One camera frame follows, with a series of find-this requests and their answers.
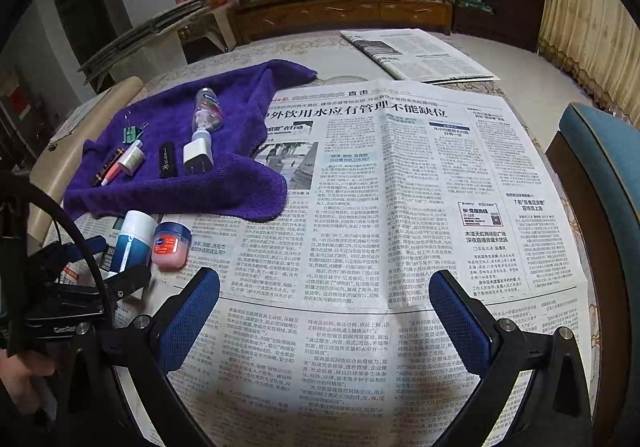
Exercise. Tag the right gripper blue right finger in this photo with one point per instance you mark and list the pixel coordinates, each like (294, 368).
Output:
(464, 321)

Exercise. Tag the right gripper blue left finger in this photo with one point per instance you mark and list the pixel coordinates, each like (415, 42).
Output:
(182, 316)

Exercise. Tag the pink vaseline jar blue lid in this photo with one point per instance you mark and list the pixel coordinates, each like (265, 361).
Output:
(171, 246)

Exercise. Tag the blue white deodorant stick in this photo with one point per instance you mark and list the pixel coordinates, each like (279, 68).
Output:
(133, 244)

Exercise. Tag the pink white tube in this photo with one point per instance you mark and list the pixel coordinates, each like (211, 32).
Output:
(116, 170)

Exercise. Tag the black tube white script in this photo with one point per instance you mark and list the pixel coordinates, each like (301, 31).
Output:
(167, 161)

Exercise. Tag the white cylinder jar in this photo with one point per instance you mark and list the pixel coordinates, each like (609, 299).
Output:
(131, 160)

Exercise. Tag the black gold striped tube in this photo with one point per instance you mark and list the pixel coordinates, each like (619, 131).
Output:
(110, 161)

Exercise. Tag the white charger plug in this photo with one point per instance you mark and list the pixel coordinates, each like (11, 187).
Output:
(197, 158)

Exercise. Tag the green binder clip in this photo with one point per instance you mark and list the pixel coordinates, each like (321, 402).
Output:
(131, 132)

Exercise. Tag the clear plastic bottle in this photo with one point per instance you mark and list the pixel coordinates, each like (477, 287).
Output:
(207, 112)

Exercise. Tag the small white jar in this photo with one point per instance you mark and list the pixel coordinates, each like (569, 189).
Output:
(202, 134)

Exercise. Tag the beige sofa armrest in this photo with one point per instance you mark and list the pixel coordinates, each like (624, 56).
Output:
(60, 160)

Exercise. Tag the large open newspaper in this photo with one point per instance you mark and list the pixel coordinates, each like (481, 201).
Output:
(324, 333)

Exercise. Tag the purple towel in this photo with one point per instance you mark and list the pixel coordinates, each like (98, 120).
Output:
(237, 186)

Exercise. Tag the teal chair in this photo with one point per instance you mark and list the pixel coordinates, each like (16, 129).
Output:
(596, 157)

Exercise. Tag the folded white table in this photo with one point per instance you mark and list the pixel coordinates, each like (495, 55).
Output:
(155, 47)

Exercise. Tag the folded newspaper far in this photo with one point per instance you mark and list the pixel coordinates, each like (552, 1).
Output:
(413, 54)

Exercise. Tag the beige curtain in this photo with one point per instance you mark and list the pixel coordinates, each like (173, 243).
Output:
(596, 42)

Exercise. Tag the wooden tv cabinet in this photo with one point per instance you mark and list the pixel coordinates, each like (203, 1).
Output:
(264, 19)

